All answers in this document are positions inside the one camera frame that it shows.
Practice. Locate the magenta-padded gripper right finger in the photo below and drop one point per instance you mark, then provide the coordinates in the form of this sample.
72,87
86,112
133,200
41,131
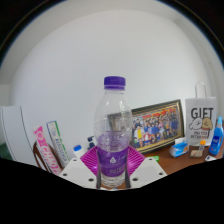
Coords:
136,160

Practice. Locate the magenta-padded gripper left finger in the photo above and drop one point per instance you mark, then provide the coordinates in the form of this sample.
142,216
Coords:
88,160

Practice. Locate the clear purple-capped water bottle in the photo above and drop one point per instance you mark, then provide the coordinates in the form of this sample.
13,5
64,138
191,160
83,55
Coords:
112,140

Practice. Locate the white blue-capped lotion bottle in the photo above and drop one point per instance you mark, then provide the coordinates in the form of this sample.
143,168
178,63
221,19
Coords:
79,152

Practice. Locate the small green pack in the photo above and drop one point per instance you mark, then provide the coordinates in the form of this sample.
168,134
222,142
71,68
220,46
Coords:
153,159

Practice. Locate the white shuttlecock tube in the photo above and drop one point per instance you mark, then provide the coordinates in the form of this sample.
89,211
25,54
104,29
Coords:
57,141

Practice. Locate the framed group photo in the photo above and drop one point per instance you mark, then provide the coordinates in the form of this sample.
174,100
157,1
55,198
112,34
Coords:
156,126

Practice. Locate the blue tissue pack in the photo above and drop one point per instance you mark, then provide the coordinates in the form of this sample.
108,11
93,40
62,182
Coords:
179,150

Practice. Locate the pink shuttlecock tube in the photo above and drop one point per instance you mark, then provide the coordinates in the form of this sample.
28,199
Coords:
45,150

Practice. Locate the small brown snack packet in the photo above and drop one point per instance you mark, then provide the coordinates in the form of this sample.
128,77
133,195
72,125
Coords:
196,153

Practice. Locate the small orange-topped packet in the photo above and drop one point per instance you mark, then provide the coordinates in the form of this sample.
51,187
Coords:
202,144

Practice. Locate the white cabinet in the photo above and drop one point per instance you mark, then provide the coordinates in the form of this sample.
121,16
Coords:
15,133

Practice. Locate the white printed paper gift bag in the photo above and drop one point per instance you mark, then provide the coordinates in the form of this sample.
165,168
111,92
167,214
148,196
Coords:
201,116

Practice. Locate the blue detergent bottle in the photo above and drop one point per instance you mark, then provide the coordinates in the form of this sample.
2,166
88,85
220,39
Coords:
216,140

